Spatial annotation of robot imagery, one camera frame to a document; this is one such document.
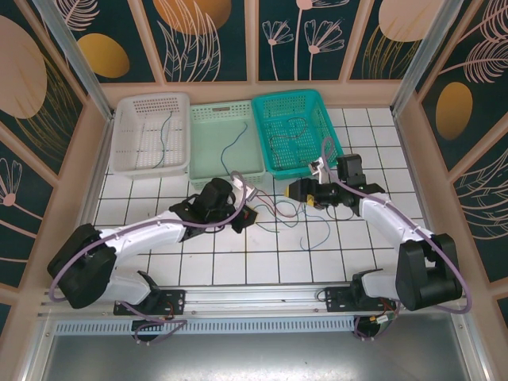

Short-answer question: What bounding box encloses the thin red wire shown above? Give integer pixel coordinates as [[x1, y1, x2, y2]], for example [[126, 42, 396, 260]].
[[256, 198, 305, 220]]

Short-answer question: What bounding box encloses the thin black wire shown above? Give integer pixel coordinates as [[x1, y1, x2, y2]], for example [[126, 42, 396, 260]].
[[269, 117, 309, 170]]

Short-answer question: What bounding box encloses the mint green plastic basket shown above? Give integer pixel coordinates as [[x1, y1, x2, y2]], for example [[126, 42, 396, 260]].
[[188, 99, 266, 191]]

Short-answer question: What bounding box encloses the teal plastic basket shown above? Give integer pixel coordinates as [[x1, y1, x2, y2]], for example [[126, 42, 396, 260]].
[[252, 89, 345, 180]]

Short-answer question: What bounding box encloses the white plastic basket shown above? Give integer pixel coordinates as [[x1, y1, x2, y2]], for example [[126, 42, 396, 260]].
[[109, 91, 191, 180]]

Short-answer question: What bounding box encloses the grey metal sheet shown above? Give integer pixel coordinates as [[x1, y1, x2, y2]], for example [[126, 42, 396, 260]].
[[39, 332, 489, 381]]

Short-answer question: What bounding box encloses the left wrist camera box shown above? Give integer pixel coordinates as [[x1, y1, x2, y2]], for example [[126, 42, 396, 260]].
[[230, 171, 262, 202]]

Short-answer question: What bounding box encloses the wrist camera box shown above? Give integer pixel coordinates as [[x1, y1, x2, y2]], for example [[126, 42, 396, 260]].
[[230, 171, 262, 202], [308, 157, 331, 179]]

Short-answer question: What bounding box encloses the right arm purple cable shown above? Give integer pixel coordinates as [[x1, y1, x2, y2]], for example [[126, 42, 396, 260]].
[[320, 137, 475, 342]]

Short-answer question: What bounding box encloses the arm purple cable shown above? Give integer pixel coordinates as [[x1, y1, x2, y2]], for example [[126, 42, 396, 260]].
[[320, 137, 475, 342], [49, 170, 247, 346]]

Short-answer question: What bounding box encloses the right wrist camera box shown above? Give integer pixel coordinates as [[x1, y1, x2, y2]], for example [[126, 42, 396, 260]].
[[308, 157, 331, 179]]

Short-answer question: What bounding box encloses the aluminium side rail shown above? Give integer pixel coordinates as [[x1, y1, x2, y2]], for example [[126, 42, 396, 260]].
[[37, 114, 116, 314], [392, 113, 465, 287]]

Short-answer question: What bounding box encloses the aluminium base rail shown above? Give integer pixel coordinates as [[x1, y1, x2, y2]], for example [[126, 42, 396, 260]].
[[37, 283, 471, 318]]

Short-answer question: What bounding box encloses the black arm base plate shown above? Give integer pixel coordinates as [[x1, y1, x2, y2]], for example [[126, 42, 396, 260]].
[[114, 289, 187, 317], [324, 285, 398, 314]]

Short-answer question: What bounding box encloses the grey slotted cable duct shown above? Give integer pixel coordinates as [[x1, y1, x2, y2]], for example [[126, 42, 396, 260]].
[[53, 319, 358, 334]]

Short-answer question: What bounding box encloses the aluminium frame post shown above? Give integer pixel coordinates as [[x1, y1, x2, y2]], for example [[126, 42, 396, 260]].
[[33, 0, 116, 122], [391, 0, 471, 116]]

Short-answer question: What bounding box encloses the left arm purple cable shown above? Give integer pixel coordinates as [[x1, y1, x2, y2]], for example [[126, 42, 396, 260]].
[[49, 170, 247, 346]]

